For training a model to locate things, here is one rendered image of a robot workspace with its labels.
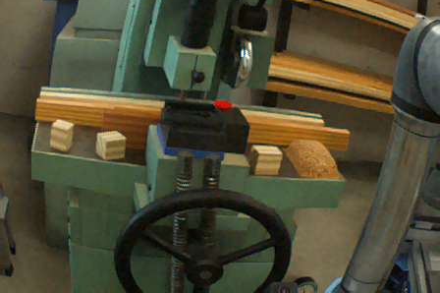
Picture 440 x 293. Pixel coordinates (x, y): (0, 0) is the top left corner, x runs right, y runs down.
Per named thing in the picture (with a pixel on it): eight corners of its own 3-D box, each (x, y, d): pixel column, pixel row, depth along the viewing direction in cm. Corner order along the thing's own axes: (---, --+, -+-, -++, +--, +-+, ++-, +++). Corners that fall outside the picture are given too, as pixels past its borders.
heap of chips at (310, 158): (301, 177, 113) (305, 157, 112) (280, 146, 126) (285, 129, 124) (342, 178, 115) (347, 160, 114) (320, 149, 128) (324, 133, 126)
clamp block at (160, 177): (149, 208, 98) (155, 156, 95) (140, 172, 110) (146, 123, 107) (241, 216, 101) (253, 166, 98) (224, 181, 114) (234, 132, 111)
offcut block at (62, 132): (72, 146, 106) (74, 123, 105) (66, 152, 103) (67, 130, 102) (56, 140, 107) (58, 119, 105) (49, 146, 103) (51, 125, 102)
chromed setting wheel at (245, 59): (233, 98, 129) (244, 39, 125) (220, 79, 141) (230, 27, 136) (247, 99, 130) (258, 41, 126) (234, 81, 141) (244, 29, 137)
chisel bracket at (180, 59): (169, 96, 114) (178, 51, 111) (161, 74, 127) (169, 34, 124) (210, 101, 116) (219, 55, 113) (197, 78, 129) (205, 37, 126)
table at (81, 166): (27, 203, 93) (26, 172, 91) (36, 137, 121) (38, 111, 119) (353, 229, 108) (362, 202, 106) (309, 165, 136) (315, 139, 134)
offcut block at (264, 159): (254, 174, 111) (259, 152, 110) (247, 165, 114) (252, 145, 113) (277, 174, 112) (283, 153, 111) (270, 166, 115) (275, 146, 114)
